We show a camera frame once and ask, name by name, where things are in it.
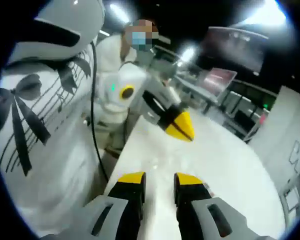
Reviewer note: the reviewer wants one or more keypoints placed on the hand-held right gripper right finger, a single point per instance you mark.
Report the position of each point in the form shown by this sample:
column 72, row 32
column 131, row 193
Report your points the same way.
column 202, row 215

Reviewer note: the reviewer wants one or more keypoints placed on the grey metal shelving unit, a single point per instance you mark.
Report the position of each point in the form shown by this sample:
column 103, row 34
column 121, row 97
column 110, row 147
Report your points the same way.
column 296, row 195

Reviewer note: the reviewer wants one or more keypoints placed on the computer monitor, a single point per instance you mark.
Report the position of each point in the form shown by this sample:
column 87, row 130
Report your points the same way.
column 218, row 81

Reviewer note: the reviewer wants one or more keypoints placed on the dark overhead screen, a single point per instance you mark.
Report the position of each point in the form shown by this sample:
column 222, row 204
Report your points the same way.
column 235, row 47

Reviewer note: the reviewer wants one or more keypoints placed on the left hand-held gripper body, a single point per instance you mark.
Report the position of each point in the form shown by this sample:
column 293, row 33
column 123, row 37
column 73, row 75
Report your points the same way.
column 135, row 77

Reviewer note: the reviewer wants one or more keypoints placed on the ceiling light strip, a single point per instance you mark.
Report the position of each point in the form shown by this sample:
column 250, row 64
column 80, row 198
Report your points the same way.
column 262, row 16

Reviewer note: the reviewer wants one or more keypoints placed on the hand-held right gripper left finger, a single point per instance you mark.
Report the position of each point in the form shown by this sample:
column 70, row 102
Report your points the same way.
column 115, row 210

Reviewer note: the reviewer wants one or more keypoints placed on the white printed shirt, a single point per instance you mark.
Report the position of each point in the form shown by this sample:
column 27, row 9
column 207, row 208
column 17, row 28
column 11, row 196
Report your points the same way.
column 52, row 150

